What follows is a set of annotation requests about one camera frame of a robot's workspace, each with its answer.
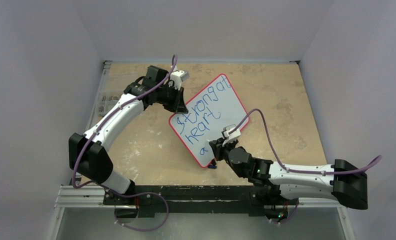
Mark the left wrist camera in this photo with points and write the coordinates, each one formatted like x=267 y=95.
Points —
x=177 y=77

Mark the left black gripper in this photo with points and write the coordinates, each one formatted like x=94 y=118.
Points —
x=177 y=100

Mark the clear plastic screw box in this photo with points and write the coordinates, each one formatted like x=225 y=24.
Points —
x=110 y=93

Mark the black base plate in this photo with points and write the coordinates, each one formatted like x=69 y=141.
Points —
x=255 y=201

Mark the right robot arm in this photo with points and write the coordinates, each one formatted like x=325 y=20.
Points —
x=341 y=181

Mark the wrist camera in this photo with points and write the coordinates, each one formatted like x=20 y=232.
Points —
x=230 y=134
x=177 y=77

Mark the pink framed whiteboard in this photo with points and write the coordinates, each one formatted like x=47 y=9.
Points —
x=213 y=108

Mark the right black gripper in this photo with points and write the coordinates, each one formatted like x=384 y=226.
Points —
x=217 y=149

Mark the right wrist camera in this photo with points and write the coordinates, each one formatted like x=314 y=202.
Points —
x=230 y=134

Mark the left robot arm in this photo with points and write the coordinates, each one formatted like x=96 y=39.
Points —
x=88 y=152

